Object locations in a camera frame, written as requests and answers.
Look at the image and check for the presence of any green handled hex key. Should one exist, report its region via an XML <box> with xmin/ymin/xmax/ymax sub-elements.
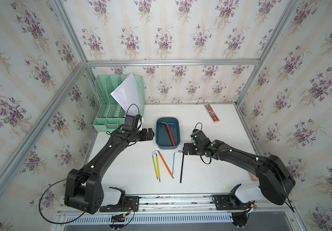
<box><xmin>151</xmin><ymin>154</ymin><xmax>159</xmax><ymax>180</ymax></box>

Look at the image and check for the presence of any green plastic desk organizer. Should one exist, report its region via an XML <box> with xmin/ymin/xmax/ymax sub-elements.
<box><xmin>93</xmin><ymin>75</ymin><xmax>145</xmax><ymax>132</ymax></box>

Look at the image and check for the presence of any white slotted cable duct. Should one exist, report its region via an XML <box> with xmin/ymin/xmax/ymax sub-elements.
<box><xmin>67</xmin><ymin>212</ymin><xmax>233</xmax><ymax>225</ymax></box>

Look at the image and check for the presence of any large black hex key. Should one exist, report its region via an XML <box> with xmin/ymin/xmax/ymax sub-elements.
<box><xmin>159</xmin><ymin>123</ymin><xmax>175</xmax><ymax>146</ymax></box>

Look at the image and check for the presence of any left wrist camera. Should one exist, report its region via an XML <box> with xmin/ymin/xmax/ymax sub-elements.
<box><xmin>122</xmin><ymin>115</ymin><xmax>142</xmax><ymax>131</ymax></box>

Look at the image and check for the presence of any yellow handled hex key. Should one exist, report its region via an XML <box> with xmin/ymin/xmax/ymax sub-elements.
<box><xmin>154</xmin><ymin>155</ymin><xmax>161</xmax><ymax>182</ymax></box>

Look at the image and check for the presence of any aluminium mounting rail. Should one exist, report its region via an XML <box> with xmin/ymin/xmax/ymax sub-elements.
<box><xmin>59</xmin><ymin>193</ymin><xmax>292</xmax><ymax>213</ymax></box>

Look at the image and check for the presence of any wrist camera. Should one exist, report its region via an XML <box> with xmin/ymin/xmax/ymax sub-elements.
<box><xmin>122</xmin><ymin>115</ymin><xmax>142</xmax><ymax>131</ymax></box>
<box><xmin>191</xmin><ymin>129</ymin><xmax>211</xmax><ymax>146</ymax></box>

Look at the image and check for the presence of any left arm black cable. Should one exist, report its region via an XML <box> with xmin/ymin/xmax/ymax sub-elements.
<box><xmin>38</xmin><ymin>177</ymin><xmax>87</xmax><ymax>225</ymax></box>

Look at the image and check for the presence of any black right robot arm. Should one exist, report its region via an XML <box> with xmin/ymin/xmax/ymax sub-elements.
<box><xmin>183</xmin><ymin>140</ymin><xmax>296</xmax><ymax>205</ymax></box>

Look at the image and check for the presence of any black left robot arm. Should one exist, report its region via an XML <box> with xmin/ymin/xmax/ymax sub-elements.
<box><xmin>64</xmin><ymin>128</ymin><xmax>155</xmax><ymax>214</ymax></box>

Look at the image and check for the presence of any pink pencil case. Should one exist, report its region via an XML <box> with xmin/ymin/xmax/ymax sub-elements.
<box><xmin>249</xmin><ymin>172</ymin><xmax>259</xmax><ymax>182</ymax></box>

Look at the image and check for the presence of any thin black hex key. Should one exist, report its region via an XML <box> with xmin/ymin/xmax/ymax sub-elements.
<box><xmin>178</xmin><ymin>150</ymin><xmax>185</xmax><ymax>184</ymax></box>

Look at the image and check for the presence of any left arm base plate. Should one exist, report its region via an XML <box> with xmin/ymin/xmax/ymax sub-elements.
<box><xmin>99</xmin><ymin>196</ymin><xmax>140</xmax><ymax>212</ymax></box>

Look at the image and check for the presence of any dark teal storage box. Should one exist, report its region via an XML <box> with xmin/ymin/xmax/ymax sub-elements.
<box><xmin>155</xmin><ymin>117</ymin><xmax>181</xmax><ymax>150</ymax></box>

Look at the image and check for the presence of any orange handled hex key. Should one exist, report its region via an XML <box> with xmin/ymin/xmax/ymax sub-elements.
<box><xmin>153</xmin><ymin>150</ymin><xmax>174</xmax><ymax>178</ymax></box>

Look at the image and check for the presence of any white paper stack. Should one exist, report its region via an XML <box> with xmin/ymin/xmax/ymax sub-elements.
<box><xmin>110</xmin><ymin>73</ymin><xmax>142</xmax><ymax>116</ymax></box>

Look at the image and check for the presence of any blue handled hex key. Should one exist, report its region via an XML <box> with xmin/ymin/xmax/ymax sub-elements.
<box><xmin>172</xmin><ymin>152</ymin><xmax>176</xmax><ymax>176</ymax></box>

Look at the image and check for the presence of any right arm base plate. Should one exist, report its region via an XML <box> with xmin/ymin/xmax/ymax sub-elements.
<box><xmin>212</xmin><ymin>194</ymin><xmax>251</xmax><ymax>211</ymax></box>

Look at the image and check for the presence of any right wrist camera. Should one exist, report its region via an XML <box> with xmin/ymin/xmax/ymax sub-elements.
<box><xmin>191</xmin><ymin>129</ymin><xmax>211</xmax><ymax>146</ymax></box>

